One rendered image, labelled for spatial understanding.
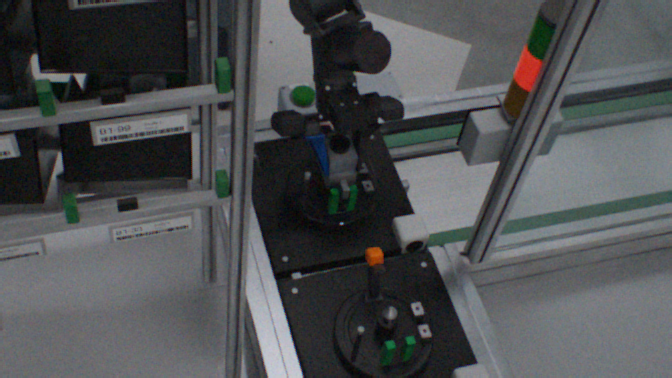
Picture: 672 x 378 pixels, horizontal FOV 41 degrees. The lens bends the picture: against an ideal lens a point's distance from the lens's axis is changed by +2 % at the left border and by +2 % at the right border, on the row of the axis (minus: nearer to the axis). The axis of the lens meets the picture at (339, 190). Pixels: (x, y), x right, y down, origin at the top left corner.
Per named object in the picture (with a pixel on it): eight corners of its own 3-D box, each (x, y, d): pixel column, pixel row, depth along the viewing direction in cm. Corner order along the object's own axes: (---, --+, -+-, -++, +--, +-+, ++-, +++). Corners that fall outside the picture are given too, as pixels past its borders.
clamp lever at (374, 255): (364, 292, 124) (365, 248, 120) (377, 289, 124) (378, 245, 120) (373, 307, 121) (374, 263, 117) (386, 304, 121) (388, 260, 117)
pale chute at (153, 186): (102, 167, 133) (101, 137, 132) (191, 165, 135) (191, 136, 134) (78, 194, 106) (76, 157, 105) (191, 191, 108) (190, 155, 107)
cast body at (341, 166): (315, 158, 133) (319, 127, 128) (342, 153, 135) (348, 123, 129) (331, 201, 129) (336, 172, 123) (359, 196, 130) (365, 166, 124)
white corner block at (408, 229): (388, 231, 136) (392, 216, 133) (415, 226, 137) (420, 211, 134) (398, 256, 134) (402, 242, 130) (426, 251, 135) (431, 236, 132)
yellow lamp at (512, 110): (497, 95, 113) (507, 67, 109) (532, 89, 114) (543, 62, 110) (512, 123, 110) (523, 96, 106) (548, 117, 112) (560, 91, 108)
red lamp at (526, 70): (507, 67, 109) (518, 37, 105) (543, 61, 110) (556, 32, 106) (523, 96, 106) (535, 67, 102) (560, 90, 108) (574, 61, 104)
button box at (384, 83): (276, 109, 156) (278, 85, 151) (387, 93, 161) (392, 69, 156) (286, 138, 152) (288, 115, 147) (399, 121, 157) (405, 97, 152)
